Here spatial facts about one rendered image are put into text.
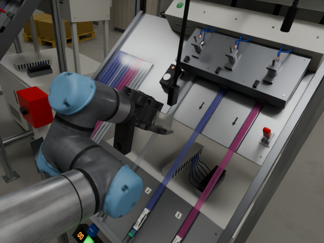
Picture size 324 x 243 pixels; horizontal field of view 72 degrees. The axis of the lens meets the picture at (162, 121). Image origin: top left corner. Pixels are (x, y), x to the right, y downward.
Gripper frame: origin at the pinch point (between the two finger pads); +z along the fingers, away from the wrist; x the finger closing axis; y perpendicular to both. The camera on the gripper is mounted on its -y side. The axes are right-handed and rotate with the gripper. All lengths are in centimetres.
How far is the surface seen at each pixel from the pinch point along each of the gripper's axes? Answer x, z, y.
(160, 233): -17.3, -4.2, -23.6
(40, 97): 69, 5, -18
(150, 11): 328, 317, 161
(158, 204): -12.5, -2.8, -18.3
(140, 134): 30, 39, -14
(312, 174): -57, 186, 5
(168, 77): 4.9, 0.5, 14.8
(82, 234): 2.8, -7.2, -39.1
